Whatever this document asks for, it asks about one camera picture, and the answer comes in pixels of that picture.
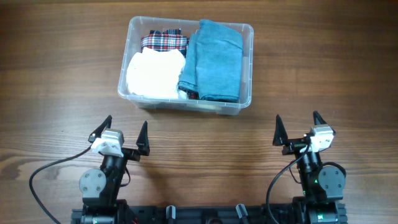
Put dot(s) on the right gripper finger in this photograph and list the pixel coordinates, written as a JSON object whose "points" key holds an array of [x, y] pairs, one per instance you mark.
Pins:
{"points": [[280, 135], [318, 120]]}

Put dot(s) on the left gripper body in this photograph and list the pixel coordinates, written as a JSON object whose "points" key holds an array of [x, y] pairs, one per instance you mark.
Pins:
{"points": [[131, 154]]}

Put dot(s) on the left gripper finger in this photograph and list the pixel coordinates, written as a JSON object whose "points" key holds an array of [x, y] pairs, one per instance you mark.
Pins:
{"points": [[98, 131], [143, 140]]}

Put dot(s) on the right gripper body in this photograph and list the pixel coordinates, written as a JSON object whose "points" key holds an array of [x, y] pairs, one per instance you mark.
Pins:
{"points": [[293, 146]]}

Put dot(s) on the white cloth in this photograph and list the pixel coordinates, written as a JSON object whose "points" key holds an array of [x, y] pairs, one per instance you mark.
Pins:
{"points": [[155, 74]]}

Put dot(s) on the clear plastic storage container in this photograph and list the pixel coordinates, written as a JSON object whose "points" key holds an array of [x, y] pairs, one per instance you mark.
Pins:
{"points": [[139, 26]]}

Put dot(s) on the blue towel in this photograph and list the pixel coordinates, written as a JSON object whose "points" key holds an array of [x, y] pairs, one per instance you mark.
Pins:
{"points": [[214, 62]]}

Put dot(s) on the plaid cloth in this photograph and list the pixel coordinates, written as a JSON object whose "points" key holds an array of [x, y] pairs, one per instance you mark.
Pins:
{"points": [[173, 39]]}

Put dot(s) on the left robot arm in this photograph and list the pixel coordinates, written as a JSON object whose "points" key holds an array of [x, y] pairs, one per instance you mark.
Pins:
{"points": [[100, 187]]}

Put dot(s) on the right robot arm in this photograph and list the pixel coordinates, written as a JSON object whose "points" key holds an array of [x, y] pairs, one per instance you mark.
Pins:
{"points": [[322, 182]]}

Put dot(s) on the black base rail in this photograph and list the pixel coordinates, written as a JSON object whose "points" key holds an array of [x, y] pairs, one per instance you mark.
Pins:
{"points": [[281, 213]]}

